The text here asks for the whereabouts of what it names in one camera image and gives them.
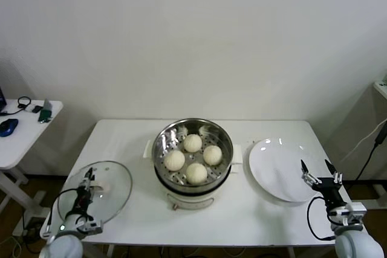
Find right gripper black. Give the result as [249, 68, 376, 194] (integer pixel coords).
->
[300, 158, 347, 210]

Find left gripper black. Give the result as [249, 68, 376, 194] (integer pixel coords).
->
[74, 167, 95, 213]

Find round glass lid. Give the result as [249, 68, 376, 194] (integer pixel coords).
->
[57, 160, 133, 225]

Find white steamed baozi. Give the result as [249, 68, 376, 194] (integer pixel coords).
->
[183, 134, 203, 153]
[164, 150, 186, 172]
[185, 163, 209, 185]
[203, 145, 223, 166]

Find stainless steel steamer basket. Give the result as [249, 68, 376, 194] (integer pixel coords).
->
[142, 118, 242, 194]

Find white round plate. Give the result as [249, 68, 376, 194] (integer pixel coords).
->
[248, 137, 323, 203]

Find white floor stand base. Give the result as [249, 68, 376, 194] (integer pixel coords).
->
[344, 179, 387, 210]

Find white side table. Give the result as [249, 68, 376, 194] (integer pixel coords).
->
[0, 98, 64, 219]

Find green circuit board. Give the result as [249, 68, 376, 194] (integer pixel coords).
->
[37, 98, 54, 124]

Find white power strip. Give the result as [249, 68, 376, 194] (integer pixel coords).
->
[11, 223, 34, 238]

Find blue computer mouse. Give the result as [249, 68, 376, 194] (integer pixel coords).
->
[0, 118, 19, 137]

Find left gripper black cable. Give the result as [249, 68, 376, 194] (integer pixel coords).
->
[47, 188, 81, 240]

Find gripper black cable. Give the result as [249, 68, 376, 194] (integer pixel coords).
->
[47, 188, 81, 240]
[307, 196, 336, 240]

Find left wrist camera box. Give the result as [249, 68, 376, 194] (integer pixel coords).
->
[80, 220, 104, 235]

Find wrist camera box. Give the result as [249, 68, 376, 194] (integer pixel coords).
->
[80, 220, 104, 235]
[344, 201, 367, 219]

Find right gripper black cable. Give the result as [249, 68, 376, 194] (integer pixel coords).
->
[307, 196, 336, 240]

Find white hanging cable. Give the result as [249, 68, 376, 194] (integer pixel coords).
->
[340, 118, 387, 163]

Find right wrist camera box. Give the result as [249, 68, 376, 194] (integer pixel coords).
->
[344, 201, 367, 219]

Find black adapter with cable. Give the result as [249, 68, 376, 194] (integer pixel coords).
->
[356, 124, 387, 181]

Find black looped cable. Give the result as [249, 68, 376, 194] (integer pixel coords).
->
[0, 96, 33, 117]

